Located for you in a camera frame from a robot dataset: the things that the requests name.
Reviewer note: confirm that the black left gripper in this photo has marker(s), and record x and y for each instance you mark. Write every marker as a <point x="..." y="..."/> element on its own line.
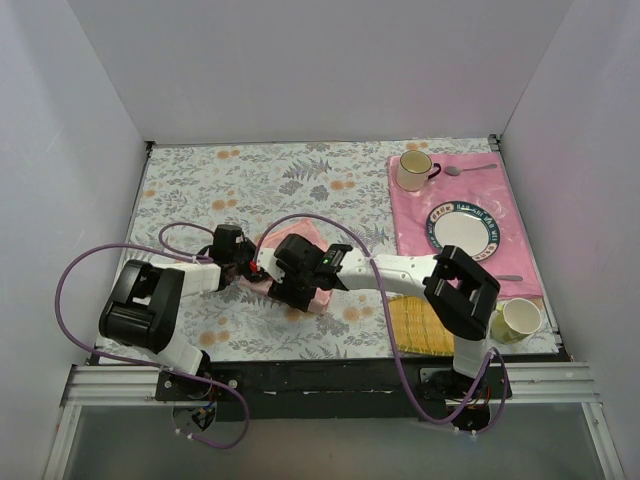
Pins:
<point x="245" y="257"/>

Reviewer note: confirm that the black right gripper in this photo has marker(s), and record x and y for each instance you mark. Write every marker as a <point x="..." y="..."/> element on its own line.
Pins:
<point x="282" y="288"/>

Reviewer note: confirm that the peach satin napkin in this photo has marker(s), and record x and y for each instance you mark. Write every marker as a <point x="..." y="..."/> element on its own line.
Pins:
<point x="305" y="228"/>

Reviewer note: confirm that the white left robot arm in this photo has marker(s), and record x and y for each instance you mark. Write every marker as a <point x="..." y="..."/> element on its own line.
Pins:
<point x="142" y="309"/>

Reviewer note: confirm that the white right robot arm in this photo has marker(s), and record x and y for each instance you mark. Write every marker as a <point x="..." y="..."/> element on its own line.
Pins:
<point x="462" y="294"/>

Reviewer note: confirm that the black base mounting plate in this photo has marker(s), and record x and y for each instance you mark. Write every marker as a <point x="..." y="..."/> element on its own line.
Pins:
<point x="344" y="389"/>

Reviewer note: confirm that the floral patterned tablecloth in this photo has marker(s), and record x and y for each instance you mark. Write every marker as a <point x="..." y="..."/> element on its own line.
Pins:
<point x="342" y="187"/>

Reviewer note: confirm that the yellow bamboo tray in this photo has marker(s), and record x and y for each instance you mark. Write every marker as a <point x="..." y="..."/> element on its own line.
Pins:
<point x="417" y="329"/>

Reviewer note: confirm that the white mug black rim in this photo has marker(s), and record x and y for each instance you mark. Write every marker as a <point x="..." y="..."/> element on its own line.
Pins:
<point x="415" y="169"/>

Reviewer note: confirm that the white plate green rim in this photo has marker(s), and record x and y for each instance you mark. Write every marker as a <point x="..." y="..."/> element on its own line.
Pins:
<point x="464" y="225"/>

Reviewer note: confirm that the pink floral placemat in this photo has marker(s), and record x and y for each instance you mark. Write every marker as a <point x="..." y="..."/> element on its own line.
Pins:
<point x="488" y="189"/>

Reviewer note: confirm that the small silver spoon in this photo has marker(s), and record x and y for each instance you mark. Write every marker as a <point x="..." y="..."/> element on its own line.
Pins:
<point x="455" y="171"/>

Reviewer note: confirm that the silver fork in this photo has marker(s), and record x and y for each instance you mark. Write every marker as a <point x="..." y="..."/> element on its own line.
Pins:
<point x="510" y="278"/>

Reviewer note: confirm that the yellow green mug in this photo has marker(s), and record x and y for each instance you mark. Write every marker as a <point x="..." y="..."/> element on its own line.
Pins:
<point x="516" y="320"/>

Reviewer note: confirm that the aluminium frame rail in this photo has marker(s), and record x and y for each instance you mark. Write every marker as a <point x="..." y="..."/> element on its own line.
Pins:
<point x="531" y="383"/>

